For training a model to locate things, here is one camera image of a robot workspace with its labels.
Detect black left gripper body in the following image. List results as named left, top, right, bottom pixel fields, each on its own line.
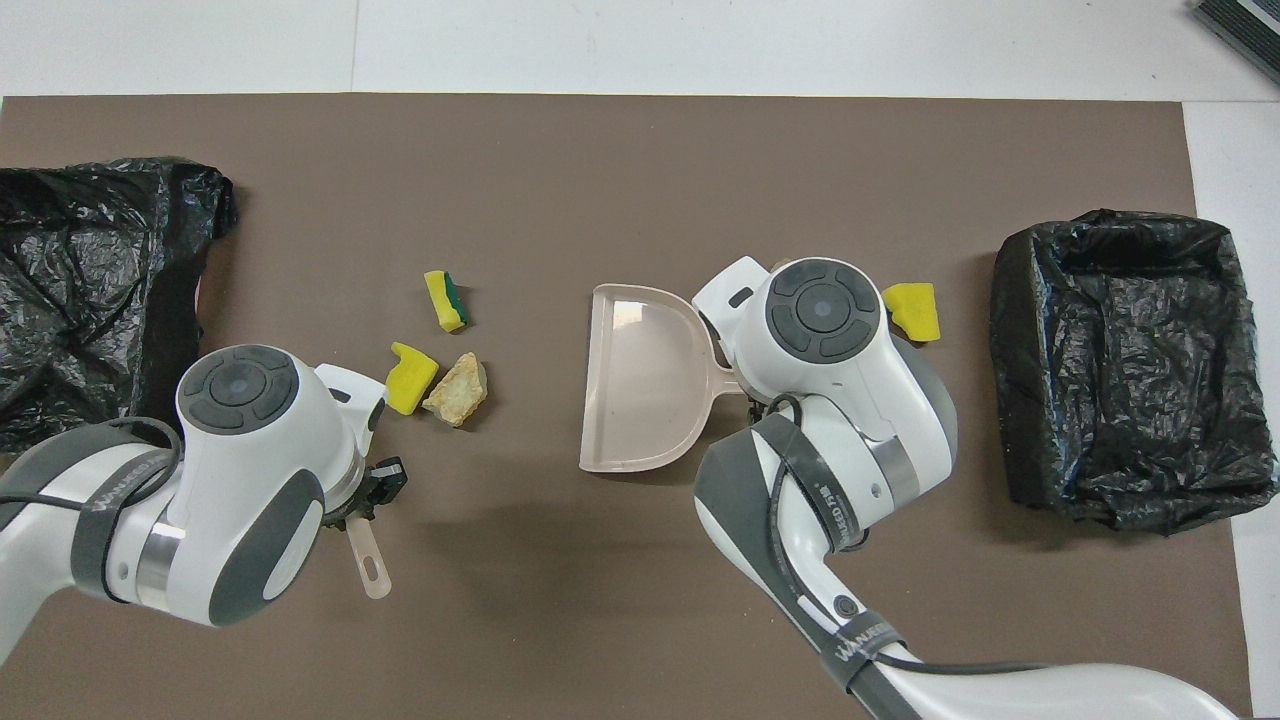
left=322, top=457, right=409, bottom=529

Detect beige hand brush black bristles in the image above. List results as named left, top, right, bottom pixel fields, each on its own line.
left=345, top=515, right=393, bottom=601

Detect yellow green sponge piece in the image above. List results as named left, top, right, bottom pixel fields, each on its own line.
left=423, top=270, right=471, bottom=334
left=385, top=342, right=441, bottom=416

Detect pale crusty bread chunk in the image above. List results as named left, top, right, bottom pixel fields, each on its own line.
left=421, top=352, right=490, bottom=428

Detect beige plastic dustpan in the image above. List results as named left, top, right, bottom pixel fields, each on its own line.
left=579, top=283, right=746, bottom=474

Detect bin lined with black bag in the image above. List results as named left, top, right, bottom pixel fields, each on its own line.
left=990, top=208, right=1280, bottom=536
left=0, top=157, right=239, bottom=456

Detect plain yellow sponge piece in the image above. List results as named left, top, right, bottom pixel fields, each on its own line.
left=882, top=283, right=942, bottom=343

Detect brown table mat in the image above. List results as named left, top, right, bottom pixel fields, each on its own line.
left=0, top=93, right=1256, bottom=720

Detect dark grey striped object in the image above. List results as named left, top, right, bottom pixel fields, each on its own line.
left=1190, top=0, right=1280, bottom=86

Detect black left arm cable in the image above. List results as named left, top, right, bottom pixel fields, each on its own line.
left=0, top=415, right=183, bottom=506

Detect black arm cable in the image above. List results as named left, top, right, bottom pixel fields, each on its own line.
left=765, top=393, right=1051, bottom=673
left=0, top=415, right=183, bottom=506

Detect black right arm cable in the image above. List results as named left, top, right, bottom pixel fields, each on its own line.
left=765, top=393, right=1051, bottom=673

